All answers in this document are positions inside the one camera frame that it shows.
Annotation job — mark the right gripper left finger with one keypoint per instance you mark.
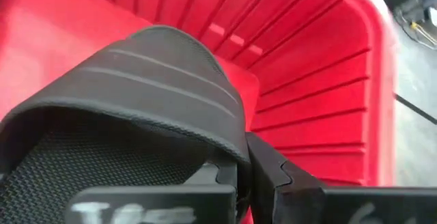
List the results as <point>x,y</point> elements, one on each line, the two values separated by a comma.
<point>153,205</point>

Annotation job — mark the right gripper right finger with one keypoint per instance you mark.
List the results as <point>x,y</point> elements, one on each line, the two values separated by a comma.
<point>324,207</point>

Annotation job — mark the red plastic bin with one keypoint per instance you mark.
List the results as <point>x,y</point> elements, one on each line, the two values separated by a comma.
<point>307,80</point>

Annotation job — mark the black rubber slide sandal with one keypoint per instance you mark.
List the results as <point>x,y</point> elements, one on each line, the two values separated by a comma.
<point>143,91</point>

